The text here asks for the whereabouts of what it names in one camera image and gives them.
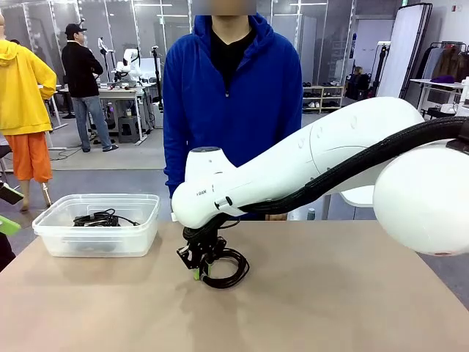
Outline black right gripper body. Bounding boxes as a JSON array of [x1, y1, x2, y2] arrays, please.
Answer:
[[185, 234, 221, 260]]

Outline thick black cable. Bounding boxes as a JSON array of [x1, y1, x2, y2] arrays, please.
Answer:
[[199, 248, 251, 290]]

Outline black cable white-tipped connector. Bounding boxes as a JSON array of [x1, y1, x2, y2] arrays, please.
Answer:
[[86, 208, 141, 227]]

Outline blue sleeved right forearm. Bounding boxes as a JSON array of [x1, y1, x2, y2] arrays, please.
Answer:
[[163, 139, 192, 199]]

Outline clear plastic storage box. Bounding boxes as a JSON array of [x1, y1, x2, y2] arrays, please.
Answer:
[[32, 193, 161, 258]]

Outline mannequin in yellow hoodie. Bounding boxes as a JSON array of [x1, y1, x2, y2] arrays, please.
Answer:
[[0, 10, 58, 213]]

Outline gray step stool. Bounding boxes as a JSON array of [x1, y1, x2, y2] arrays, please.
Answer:
[[117, 116, 142, 144]]

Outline person in blue hoodie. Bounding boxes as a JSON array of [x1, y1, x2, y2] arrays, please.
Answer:
[[163, 0, 303, 221]]

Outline man in black sweater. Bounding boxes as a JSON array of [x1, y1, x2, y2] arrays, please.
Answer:
[[61, 23, 119, 153]]

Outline large white table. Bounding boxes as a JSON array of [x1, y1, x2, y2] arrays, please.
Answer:
[[322, 185, 378, 221]]

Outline white workbench desk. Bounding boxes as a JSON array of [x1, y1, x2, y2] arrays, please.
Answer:
[[98, 82, 155, 144]]

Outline white device on stand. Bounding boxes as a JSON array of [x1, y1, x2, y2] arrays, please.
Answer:
[[97, 36, 111, 74]]

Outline wooden shoe rack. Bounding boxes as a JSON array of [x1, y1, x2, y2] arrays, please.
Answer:
[[302, 84, 345, 111]]

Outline black luggage bags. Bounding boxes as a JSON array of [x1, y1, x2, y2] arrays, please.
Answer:
[[346, 72, 371, 103]]

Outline black tripod pole with light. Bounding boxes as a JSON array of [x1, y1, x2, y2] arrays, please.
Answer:
[[368, 41, 391, 100]]

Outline black utility cart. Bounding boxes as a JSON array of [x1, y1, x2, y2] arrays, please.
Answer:
[[426, 106, 459, 120]]

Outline white folding screen panel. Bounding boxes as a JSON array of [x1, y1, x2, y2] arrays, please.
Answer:
[[375, 2, 433, 111]]

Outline white desk with legs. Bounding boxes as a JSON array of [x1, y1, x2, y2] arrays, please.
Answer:
[[410, 78, 466, 118]]

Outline clothes rack with coats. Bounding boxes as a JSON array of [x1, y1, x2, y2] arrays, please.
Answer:
[[421, 40, 469, 82]]

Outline black left arm cable bundle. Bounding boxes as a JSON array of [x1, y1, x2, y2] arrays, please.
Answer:
[[0, 232, 16, 273]]

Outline black camera tripod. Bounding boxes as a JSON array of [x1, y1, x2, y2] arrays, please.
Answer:
[[151, 45, 165, 111]]

